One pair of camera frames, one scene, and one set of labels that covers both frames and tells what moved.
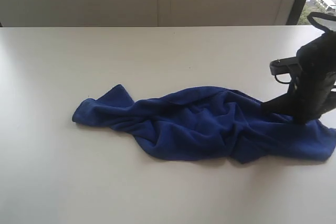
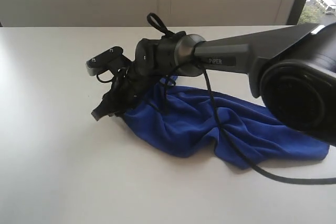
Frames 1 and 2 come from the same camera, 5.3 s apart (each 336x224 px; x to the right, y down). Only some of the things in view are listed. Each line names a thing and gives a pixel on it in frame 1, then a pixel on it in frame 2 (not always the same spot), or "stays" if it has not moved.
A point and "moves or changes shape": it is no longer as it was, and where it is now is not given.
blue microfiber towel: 208,123 moves or changes shape
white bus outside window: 326,3 stays
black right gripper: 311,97 to 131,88
